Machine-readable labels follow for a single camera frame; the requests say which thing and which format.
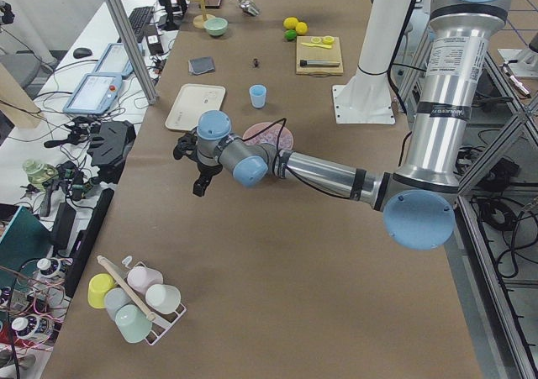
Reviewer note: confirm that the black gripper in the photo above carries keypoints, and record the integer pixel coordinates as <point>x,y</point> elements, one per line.
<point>208,170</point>

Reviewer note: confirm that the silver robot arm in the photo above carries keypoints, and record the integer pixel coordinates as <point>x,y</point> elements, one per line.
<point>416,199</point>

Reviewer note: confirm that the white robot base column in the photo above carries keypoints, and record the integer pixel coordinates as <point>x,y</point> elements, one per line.
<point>366,97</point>

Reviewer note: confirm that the pink bowl of ice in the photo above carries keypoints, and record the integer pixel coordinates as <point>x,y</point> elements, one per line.
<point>269,133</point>

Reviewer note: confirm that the light blue plastic cup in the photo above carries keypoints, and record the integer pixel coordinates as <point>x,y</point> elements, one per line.
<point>257,94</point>

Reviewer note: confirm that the pink cup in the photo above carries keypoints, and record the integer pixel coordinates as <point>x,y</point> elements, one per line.
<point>140,278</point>

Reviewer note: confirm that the white cup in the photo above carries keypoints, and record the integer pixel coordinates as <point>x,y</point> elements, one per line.
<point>163,298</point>

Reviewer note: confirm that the grey cup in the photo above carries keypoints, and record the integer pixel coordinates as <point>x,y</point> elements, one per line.
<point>114,300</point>

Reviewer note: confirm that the yellow cup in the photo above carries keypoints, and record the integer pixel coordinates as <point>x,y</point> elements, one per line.
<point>98,287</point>

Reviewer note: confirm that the mint green cup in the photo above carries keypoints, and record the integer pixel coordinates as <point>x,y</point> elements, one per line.
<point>132,323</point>

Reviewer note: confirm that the metal ice scoop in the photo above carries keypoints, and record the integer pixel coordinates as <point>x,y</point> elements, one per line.
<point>248,7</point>

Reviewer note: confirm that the cream rabbit tray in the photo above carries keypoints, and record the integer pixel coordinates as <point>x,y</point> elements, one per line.
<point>191,102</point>

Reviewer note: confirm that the grey folded cloth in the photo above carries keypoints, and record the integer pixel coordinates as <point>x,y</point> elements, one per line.
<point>201,65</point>

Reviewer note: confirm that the teach pendant near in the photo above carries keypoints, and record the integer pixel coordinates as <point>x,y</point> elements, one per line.
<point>94,94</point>

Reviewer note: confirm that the teach pendant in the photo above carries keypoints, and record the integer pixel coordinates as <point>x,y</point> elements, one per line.
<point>94,94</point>
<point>114,60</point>

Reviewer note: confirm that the teach pendant far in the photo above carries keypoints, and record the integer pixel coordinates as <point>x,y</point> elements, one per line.
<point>114,60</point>

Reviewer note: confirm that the steel muddler black tip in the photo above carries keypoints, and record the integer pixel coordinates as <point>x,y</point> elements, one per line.
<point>318,63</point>

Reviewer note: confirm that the mint green bowl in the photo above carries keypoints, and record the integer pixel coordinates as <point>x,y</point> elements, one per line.
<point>216,27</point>

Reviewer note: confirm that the wooden mug tree stand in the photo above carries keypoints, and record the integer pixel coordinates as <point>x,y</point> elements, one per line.
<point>201,1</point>

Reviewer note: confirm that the wooden cutting board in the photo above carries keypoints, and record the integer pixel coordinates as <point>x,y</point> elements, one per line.
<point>306,53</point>

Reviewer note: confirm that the yellow plastic knife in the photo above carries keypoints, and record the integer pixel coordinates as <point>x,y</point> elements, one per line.
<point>316,45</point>

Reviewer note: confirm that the green lime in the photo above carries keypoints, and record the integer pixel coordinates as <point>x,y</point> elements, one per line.
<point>290,35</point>

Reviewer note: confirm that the black computer mouse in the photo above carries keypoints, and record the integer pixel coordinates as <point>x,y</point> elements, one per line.
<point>81,52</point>

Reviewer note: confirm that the black keyboard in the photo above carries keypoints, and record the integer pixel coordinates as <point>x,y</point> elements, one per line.
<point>138,19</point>

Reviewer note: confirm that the yellow lemon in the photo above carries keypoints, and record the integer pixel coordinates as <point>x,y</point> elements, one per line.
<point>301,28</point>
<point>290,23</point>

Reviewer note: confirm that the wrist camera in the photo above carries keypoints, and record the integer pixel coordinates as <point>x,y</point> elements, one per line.
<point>186,146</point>

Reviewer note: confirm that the white wire cup rack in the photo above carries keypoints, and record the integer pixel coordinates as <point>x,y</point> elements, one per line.
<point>161,323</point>

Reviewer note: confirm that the aluminium frame post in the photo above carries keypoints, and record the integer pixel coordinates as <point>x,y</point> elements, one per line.
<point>123,27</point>

